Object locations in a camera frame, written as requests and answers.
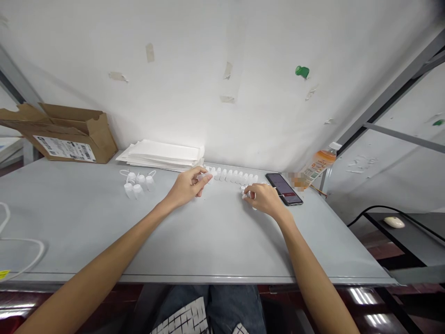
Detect person's right hand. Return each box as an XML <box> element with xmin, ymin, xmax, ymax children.
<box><xmin>240</xmin><ymin>183</ymin><xmax>291</xmax><ymax>223</ymax></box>

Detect person's left hand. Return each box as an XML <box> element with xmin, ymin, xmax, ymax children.
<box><xmin>169</xmin><ymin>166</ymin><xmax>213</xmax><ymax>209</ymax></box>

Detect row of white plastic bottles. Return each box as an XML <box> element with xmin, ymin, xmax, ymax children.
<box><xmin>204</xmin><ymin>165</ymin><xmax>260</xmax><ymax>186</ymax></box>

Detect black smartphone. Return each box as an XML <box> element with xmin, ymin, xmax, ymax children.
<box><xmin>265</xmin><ymin>173</ymin><xmax>304</xmax><ymax>207</ymax></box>

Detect orange drink bottle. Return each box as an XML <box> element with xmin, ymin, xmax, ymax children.
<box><xmin>293</xmin><ymin>141</ymin><xmax>343</xmax><ymax>191</ymax></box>

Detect stack of white paper sheets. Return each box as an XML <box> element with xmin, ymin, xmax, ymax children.
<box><xmin>115</xmin><ymin>139</ymin><xmax>206</xmax><ymax>173</ymax></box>

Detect person's legs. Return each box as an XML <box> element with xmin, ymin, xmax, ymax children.
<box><xmin>149</xmin><ymin>284</ymin><xmax>267</xmax><ymax>334</ymax></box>

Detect white computer mouse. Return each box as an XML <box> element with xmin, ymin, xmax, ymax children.
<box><xmin>383</xmin><ymin>216</ymin><xmax>407</xmax><ymax>229</ymax></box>

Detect black side table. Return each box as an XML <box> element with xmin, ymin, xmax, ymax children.
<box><xmin>363</xmin><ymin>210</ymin><xmax>445</xmax><ymax>269</ymax></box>

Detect open brown cardboard box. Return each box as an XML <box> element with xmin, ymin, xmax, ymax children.
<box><xmin>0</xmin><ymin>103</ymin><xmax>119</xmax><ymax>165</ymax></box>

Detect black cable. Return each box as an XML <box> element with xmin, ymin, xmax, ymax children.
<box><xmin>347</xmin><ymin>205</ymin><xmax>445</xmax><ymax>232</ymax></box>

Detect grey metal shelf frame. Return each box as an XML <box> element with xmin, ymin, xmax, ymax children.
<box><xmin>318</xmin><ymin>26</ymin><xmax>445</xmax><ymax>195</ymax></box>

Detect white cable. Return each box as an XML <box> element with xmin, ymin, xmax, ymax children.
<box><xmin>0</xmin><ymin>201</ymin><xmax>46</xmax><ymax>281</ymax></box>

